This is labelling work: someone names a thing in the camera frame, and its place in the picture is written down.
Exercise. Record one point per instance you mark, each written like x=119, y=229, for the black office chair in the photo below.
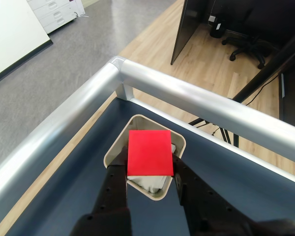
x=250, y=44

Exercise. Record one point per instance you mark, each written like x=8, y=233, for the black desk side panel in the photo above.
x=186, y=27

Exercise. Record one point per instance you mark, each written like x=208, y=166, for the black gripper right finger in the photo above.
x=201, y=206

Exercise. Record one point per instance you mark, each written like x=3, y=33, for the beige square box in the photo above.
x=118, y=147

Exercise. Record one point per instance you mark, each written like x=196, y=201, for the white drawer cabinet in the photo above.
x=56, y=14

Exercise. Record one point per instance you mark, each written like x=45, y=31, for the red cube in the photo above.
x=150, y=152

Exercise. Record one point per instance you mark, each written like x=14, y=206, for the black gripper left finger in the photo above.
x=110, y=196

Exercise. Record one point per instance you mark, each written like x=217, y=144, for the black tripod stand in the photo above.
x=268, y=71

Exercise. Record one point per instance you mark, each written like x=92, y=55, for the black cylindrical bin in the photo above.
x=217, y=28

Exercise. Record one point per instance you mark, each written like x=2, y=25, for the silver metal cart rail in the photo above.
x=186, y=93

